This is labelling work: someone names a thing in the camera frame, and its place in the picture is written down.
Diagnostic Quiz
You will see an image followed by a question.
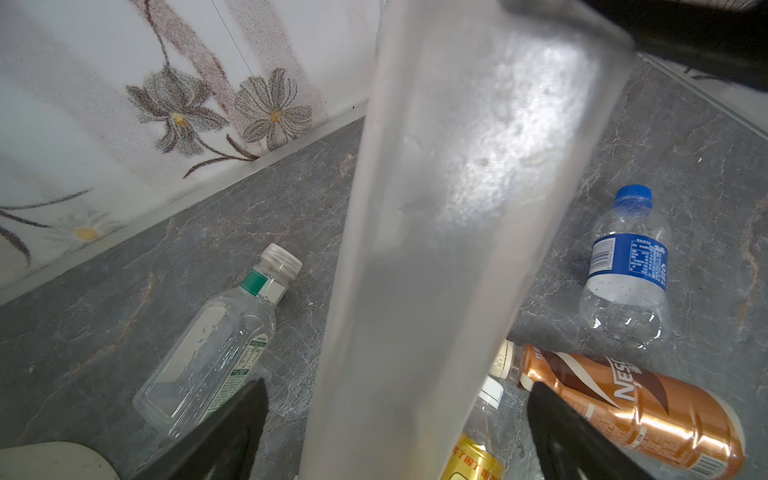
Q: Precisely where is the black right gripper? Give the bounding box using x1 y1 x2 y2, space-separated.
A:
503 0 768 94

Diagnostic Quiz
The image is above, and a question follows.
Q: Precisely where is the yellow red tea bottle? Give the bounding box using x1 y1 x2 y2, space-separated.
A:
441 376 505 480

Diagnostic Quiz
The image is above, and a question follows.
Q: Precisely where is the clear green-band square bottle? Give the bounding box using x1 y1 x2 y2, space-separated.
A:
133 243 302 438

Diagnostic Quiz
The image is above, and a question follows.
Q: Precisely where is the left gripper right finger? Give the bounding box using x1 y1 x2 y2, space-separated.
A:
526 382 650 480

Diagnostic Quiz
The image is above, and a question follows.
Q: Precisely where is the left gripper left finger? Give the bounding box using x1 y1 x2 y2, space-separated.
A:
137 379 269 479

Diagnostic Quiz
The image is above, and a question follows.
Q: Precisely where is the blue-label water bottle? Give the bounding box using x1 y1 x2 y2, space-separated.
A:
579 184 672 349

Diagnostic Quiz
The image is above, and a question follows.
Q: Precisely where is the frosted square bottle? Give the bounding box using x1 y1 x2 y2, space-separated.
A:
299 1 634 479

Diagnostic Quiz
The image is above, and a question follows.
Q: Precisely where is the copper Nescafe bottle right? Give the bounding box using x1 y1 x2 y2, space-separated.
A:
490 341 746 479

